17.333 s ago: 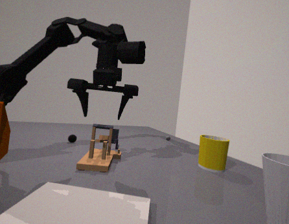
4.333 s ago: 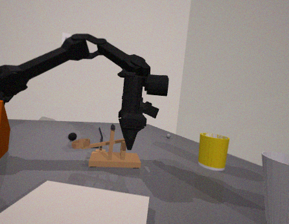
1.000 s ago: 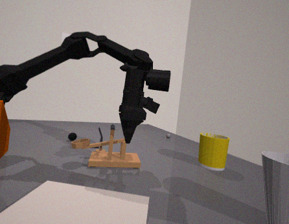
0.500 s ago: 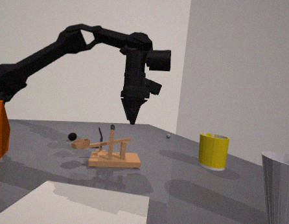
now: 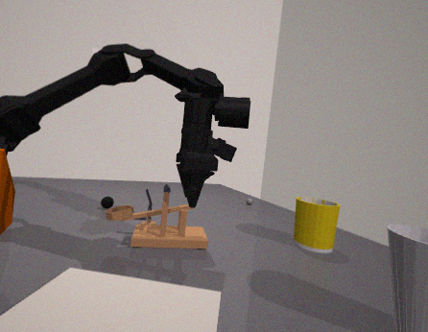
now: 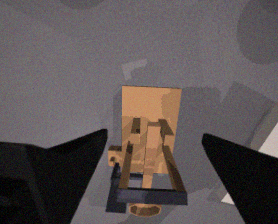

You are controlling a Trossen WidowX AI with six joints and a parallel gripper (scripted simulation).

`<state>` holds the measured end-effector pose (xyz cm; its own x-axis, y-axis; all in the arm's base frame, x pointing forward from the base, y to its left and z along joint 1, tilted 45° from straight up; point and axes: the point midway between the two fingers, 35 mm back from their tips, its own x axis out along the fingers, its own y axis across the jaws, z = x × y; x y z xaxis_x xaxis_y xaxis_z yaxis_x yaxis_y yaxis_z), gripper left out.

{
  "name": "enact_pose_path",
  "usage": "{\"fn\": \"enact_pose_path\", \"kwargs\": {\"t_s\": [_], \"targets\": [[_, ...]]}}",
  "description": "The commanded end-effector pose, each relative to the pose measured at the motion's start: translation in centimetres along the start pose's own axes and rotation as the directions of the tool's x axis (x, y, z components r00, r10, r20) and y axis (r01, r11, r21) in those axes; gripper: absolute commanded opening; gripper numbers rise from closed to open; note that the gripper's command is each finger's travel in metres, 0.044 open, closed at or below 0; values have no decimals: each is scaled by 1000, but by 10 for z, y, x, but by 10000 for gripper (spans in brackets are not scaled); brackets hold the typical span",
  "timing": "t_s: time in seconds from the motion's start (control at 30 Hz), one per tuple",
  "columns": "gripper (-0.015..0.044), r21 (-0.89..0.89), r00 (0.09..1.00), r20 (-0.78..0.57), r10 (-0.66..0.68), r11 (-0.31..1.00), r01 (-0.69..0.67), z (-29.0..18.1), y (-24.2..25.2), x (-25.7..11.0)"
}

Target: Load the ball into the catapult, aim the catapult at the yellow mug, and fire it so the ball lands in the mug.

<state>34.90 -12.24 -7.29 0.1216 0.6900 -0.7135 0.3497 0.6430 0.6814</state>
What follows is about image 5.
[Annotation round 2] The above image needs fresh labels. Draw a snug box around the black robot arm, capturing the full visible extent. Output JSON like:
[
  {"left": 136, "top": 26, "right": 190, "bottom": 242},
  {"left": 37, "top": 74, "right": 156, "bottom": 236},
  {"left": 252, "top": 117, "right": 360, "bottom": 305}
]
[{"left": 0, "top": 43, "right": 250, "bottom": 162}]

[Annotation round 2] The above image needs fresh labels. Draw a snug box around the black ball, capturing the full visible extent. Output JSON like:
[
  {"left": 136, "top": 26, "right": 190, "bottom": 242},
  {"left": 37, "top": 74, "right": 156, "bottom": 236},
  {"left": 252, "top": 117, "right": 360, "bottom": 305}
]
[{"left": 102, "top": 197, "right": 114, "bottom": 208}]

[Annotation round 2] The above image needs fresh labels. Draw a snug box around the yellow cylindrical cup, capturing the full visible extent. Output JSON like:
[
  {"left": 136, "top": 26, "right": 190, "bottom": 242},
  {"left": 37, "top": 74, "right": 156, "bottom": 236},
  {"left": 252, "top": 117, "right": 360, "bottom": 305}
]
[{"left": 294, "top": 197, "right": 341, "bottom": 253}]

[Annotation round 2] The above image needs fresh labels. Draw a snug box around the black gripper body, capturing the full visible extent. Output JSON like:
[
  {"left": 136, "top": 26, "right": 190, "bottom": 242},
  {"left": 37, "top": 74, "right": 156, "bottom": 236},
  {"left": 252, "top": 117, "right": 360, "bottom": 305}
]
[{"left": 176, "top": 123, "right": 219, "bottom": 173}]

